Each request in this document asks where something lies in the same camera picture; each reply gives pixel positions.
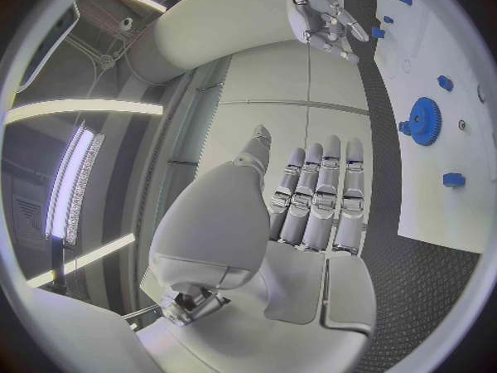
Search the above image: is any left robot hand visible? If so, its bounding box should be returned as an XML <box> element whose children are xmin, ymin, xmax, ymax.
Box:
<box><xmin>134</xmin><ymin>124</ymin><xmax>379</xmax><ymax>373</ymax></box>

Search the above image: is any blue gear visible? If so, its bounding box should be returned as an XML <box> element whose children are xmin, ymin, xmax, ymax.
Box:
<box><xmin>408</xmin><ymin>96</ymin><xmax>443</xmax><ymax>147</ymax></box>

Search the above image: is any white task board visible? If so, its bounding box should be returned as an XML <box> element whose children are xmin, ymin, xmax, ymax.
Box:
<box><xmin>370</xmin><ymin>0</ymin><xmax>496</xmax><ymax>255</ymax></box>

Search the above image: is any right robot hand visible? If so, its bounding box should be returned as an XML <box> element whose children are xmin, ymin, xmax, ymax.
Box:
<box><xmin>286</xmin><ymin>0</ymin><xmax>371</xmax><ymax>65</ymax></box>

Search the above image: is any glowing light bar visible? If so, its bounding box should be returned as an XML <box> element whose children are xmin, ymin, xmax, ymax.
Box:
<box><xmin>43</xmin><ymin>120</ymin><xmax>107</xmax><ymax>247</ymax></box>

